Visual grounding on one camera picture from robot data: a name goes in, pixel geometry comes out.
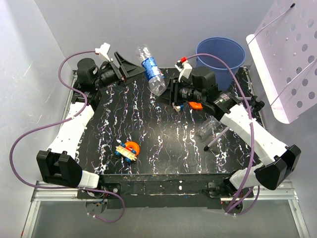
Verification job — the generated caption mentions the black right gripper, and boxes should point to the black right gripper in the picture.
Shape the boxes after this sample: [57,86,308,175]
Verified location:
[156,77,205,106]

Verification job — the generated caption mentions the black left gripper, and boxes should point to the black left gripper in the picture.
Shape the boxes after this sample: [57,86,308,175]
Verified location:
[93,53,146,90]

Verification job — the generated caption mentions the clear Pepsi bottle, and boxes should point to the clear Pepsi bottle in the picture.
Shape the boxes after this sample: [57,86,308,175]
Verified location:
[136,45,167,97]

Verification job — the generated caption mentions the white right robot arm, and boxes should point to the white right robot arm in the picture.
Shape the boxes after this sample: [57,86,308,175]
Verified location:
[158,66,301,197]

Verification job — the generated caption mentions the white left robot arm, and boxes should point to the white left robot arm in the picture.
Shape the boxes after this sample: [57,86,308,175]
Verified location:
[36,52,145,198]

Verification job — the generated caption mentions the blue plastic bin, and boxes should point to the blue plastic bin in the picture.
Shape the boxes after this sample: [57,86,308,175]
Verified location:
[196,37,246,91]

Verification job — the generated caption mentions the white blue yellow block stack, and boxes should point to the white blue yellow block stack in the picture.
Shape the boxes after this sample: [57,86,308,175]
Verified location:
[173,104,184,112]

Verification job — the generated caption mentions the orange curved toy piece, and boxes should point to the orange curved toy piece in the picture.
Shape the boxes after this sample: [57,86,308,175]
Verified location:
[189,102,203,110]

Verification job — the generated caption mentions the beige toy car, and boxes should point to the beige toy car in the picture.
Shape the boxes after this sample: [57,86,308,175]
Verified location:
[115,144,137,163]

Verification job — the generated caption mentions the white perforated panel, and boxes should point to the white perforated panel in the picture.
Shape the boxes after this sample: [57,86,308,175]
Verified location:
[246,0,317,124]

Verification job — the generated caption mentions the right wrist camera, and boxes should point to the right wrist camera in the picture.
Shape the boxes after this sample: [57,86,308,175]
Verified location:
[174,57,192,82]

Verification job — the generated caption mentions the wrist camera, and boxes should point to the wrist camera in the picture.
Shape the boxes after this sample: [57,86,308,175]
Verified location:
[174,57,192,82]
[95,43,113,62]

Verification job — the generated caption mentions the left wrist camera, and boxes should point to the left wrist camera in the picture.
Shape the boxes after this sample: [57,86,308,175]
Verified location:
[95,43,113,62]

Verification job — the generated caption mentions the orange ring toy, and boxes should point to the orange ring toy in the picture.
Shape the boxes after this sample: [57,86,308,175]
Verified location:
[124,141,140,156]

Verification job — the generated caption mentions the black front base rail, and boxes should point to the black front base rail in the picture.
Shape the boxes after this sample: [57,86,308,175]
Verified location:
[46,172,269,210]

